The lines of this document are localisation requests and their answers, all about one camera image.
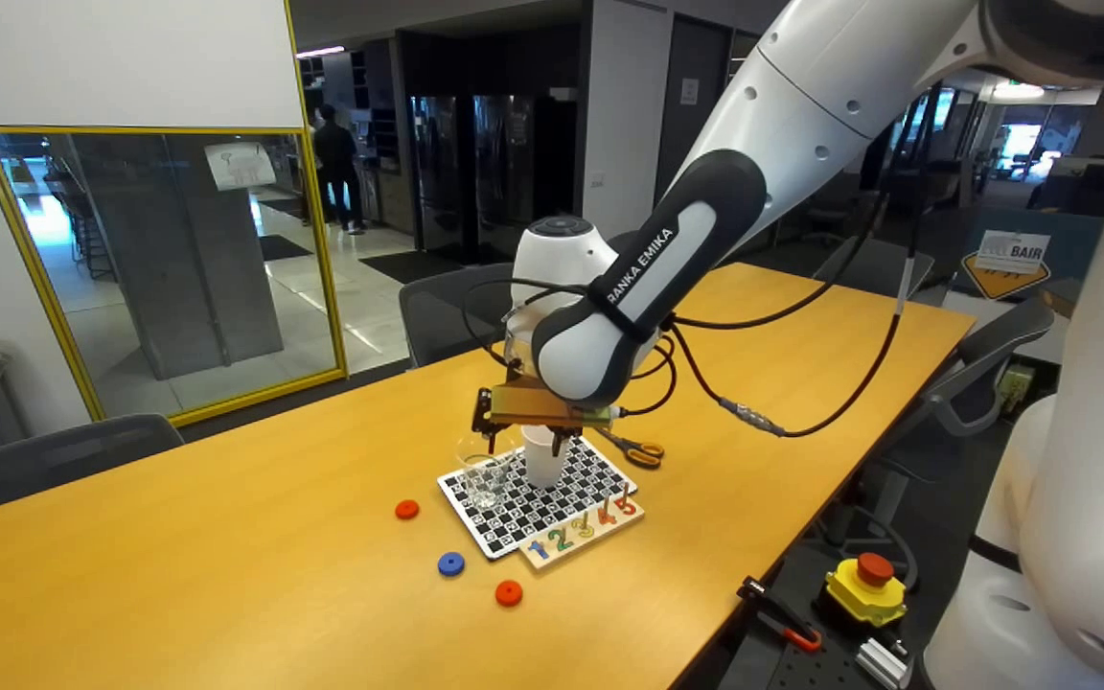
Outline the silver metal block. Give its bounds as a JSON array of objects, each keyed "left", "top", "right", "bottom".
[{"left": 854, "top": 633, "right": 922, "bottom": 690}]

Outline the white paper sign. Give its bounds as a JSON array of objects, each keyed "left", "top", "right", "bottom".
[{"left": 202, "top": 138, "right": 280, "bottom": 196}]

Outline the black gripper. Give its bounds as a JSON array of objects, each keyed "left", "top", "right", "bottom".
[{"left": 473, "top": 396, "right": 584, "bottom": 459}]

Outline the black cable with metal connector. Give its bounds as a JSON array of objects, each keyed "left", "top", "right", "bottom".
[{"left": 462, "top": 252, "right": 933, "bottom": 446}]

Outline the person in dark clothes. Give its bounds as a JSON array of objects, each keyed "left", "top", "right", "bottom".
[{"left": 316, "top": 113, "right": 362, "bottom": 237}]

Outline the yellow red emergency stop button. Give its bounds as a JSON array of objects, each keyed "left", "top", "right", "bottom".
[{"left": 823, "top": 547, "right": 911, "bottom": 633}]

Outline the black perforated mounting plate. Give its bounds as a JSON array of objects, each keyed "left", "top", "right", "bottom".
[{"left": 701, "top": 559, "right": 952, "bottom": 690}]

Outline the black red hand tool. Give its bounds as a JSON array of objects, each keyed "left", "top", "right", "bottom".
[{"left": 738, "top": 575, "right": 828, "bottom": 658}]

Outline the wooden number peg board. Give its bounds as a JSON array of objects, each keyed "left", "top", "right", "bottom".
[{"left": 517, "top": 490, "right": 648, "bottom": 575}]

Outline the black white checkered marker board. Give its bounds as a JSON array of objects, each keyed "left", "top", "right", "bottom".
[{"left": 434, "top": 439, "right": 646, "bottom": 568}]

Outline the thin black cable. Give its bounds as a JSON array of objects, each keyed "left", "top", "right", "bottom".
[{"left": 662, "top": 187, "right": 895, "bottom": 336}]

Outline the white paper cup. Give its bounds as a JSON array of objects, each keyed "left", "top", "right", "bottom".
[{"left": 517, "top": 430, "right": 572, "bottom": 490}]

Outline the wide white board panel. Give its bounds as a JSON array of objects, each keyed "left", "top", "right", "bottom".
[{"left": 0, "top": 0, "right": 307, "bottom": 136}]

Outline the dark grey office chair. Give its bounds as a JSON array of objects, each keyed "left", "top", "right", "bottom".
[
  {"left": 0, "top": 409, "right": 184, "bottom": 528},
  {"left": 922, "top": 295, "right": 1062, "bottom": 446},
  {"left": 395, "top": 260, "right": 517, "bottom": 373},
  {"left": 767, "top": 234, "right": 917, "bottom": 298}
]

